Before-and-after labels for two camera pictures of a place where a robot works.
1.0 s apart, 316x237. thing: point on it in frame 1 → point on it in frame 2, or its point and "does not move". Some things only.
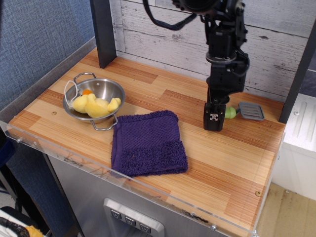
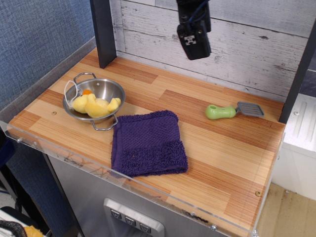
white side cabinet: (296, 169) does not move
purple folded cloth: (148, 143) does not move
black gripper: (215, 110) → (199, 46)
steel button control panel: (122, 221) does not move
